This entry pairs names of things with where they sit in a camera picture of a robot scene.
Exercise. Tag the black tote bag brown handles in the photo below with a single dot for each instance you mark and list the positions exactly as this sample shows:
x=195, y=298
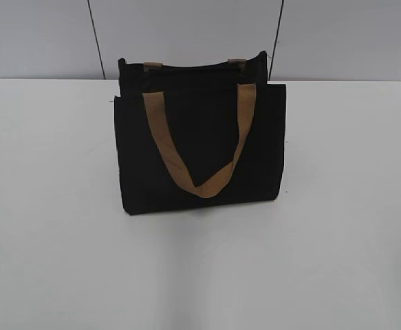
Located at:
x=195, y=137

